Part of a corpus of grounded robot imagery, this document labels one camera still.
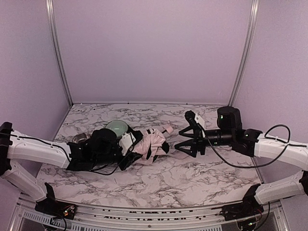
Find pink and black umbrella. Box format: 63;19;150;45
133;125;173;165

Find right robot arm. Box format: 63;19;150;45
175;106;308;205

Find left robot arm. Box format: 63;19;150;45
0;122;143;203

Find green ceramic bowl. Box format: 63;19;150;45
105;120;128;138

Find small steel bowl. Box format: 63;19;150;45
72;132;91;143

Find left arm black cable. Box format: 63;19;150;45
91;149;133;176

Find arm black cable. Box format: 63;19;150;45
91;149;133;176
199;124;308;168

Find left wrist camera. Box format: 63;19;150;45
119;132;136;156

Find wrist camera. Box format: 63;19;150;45
119;132;136;156
185;111;206;130

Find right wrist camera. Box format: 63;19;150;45
185;111;206;130

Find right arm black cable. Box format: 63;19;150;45
199;124;308;168

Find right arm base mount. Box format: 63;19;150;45
219;201;264;221

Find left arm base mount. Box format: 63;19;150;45
35;198;77;220

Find front aluminium rail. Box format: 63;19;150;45
8;193;289;231

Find right aluminium frame post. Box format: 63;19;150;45
228;0;259;106

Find aluminium frame post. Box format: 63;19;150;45
46;0;73;108
228;0;259;106

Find left aluminium frame post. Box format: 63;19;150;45
46;0;73;108

